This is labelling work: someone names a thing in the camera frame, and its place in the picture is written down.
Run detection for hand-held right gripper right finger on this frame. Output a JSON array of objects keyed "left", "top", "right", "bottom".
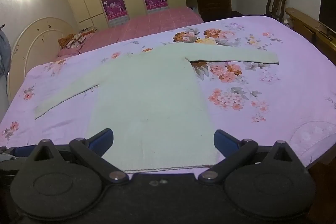
[{"left": 198, "top": 130, "right": 306, "bottom": 184}]

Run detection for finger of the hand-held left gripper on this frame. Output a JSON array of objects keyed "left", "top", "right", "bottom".
[{"left": 0, "top": 146, "right": 37, "bottom": 161}]

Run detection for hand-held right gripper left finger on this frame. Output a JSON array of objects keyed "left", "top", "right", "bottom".
[{"left": 26, "top": 128, "right": 130, "bottom": 186}]

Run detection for light green sweater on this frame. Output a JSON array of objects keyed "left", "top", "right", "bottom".
[{"left": 34, "top": 44, "right": 280, "bottom": 170}]

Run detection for floral bed sheet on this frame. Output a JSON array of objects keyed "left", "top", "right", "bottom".
[{"left": 0, "top": 15, "right": 336, "bottom": 169}]

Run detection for grey hanging garment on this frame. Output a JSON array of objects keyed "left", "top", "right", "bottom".
[{"left": 0, "top": 26, "right": 11, "bottom": 77}]

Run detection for cream round headboard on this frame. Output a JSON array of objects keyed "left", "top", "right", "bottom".
[{"left": 7, "top": 17, "right": 79, "bottom": 104}]

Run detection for pink bed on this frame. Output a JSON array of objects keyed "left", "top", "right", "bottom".
[{"left": 56, "top": 6, "right": 205, "bottom": 58}]

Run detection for wooden footboard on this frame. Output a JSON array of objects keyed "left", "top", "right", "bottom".
[{"left": 285, "top": 7, "right": 336, "bottom": 64}]

